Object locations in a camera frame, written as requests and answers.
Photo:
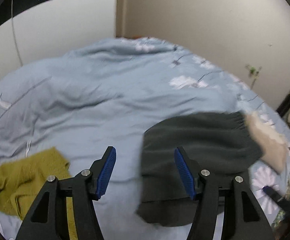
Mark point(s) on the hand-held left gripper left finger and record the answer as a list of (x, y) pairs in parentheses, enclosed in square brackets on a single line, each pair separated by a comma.
[(106, 172)]

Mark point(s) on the dark grey sweater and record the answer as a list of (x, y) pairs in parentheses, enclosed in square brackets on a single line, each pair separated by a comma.
[(209, 137)]

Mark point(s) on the beige cloth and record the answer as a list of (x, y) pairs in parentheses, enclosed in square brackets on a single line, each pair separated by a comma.
[(269, 142)]

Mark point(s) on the white wardrobe with black band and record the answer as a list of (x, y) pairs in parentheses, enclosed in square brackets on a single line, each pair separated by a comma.
[(60, 25)]

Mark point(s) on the mustard yellow knit sweater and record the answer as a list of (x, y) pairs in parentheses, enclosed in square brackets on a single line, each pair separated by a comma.
[(22, 175)]

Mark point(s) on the green plant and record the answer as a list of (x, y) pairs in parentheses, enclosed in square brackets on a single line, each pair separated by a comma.
[(253, 70)]

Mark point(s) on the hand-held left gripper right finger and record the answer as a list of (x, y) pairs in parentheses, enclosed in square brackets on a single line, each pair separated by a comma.
[(184, 175)]

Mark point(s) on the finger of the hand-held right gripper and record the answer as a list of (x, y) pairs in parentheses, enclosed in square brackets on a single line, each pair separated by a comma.
[(274, 195)]

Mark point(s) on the light blue floral duvet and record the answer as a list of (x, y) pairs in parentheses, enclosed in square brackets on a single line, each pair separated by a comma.
[(97, 92)]

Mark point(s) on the black frame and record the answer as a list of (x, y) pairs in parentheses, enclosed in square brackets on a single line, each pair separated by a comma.
[(287, 102)]

